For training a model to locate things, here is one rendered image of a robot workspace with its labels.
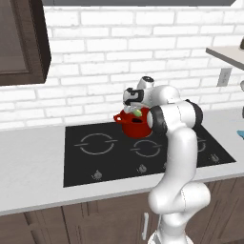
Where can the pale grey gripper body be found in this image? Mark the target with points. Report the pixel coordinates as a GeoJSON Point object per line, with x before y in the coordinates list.
{"type": "Point", "coordinates": [129, 109]}

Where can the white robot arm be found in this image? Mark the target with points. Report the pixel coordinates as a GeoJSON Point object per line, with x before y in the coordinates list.
{"type": "Point", "coordinates": [179, 149]}

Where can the green avocado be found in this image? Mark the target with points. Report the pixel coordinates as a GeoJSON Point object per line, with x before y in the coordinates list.
{"type": "Point", "coordinates": [137, 112]}

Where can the red cooking pot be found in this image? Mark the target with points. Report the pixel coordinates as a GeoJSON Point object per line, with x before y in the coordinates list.
{"type": "Point", "coordinates": [135, 127]}

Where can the black hob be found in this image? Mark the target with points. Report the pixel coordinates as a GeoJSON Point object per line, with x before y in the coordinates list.
{"type": "Point", "coordinates": [120, 158]}

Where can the grey hob knob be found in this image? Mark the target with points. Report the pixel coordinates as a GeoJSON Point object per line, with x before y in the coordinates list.
{"type": "Point", "coordinates": [142, 168]}
{"type": "Point", "coordinates": [165, 165]}
{"type": "Point", "coordinates": [214, 158]}
{"type": "Point", "coordinates": [97, 174]}

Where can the brown base cupboard door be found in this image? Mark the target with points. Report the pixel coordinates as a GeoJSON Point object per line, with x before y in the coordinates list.
{"type": "Point", "coordinates": [108, 219]}
{"type": "Point", "coordinates": [28, 228]}
{"type": "Point", "coordinates": [227, 213]}

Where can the blue flat object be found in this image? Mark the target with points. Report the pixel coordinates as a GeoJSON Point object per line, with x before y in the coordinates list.
{"type": "Point", "coordinates": [241, 134]}

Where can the dark object on shelf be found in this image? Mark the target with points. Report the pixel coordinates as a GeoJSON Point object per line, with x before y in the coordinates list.
{"type": "Point", "coordinates": [242, 43]}

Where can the grey wall socket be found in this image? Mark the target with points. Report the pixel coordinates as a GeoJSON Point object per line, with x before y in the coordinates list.
{"type": "Point", "coordinates": [224, 77]}

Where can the dark brown wall cupboard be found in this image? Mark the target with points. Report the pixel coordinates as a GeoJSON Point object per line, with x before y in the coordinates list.
{"type": "Point", "coordinates": [19, 41]}

